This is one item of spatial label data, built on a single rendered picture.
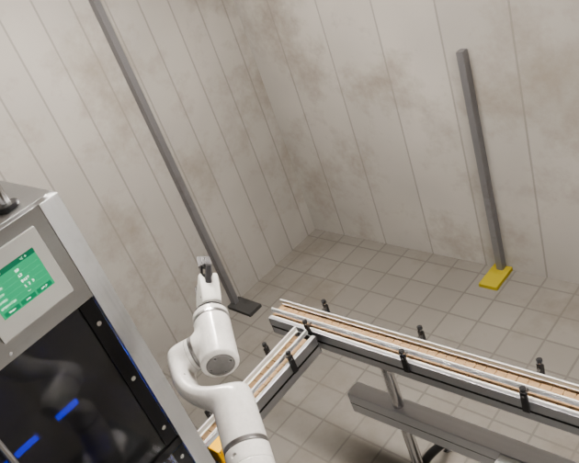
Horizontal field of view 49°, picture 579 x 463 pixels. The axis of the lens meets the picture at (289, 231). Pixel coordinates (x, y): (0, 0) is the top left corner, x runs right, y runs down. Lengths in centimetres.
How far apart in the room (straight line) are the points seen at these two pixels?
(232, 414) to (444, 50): 272
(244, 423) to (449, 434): 155
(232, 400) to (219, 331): 17
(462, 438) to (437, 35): 206
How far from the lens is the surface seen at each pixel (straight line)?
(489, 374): 232
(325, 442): 357
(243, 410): 129
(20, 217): 171
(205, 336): 140
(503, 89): 358
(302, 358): 267
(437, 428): 275
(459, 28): 355
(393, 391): 277
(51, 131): 379
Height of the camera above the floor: 265
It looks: 30 degrees down
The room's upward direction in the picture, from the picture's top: 21 degrees counter-clockwise
